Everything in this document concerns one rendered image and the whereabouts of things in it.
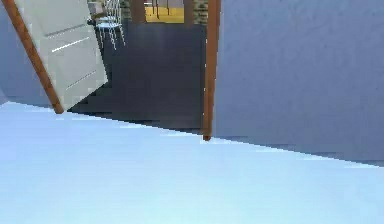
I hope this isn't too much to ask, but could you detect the white room door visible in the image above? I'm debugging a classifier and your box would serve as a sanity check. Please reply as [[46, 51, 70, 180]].
[[13, 0, 109, 112]]

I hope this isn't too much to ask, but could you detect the brown wooden door frame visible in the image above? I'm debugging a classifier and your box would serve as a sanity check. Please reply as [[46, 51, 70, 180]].
[[1, 0, 222, 142]]

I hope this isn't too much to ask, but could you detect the white wire chair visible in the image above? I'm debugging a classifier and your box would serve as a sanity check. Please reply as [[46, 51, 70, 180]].
[[87, 0, 127, 52]]

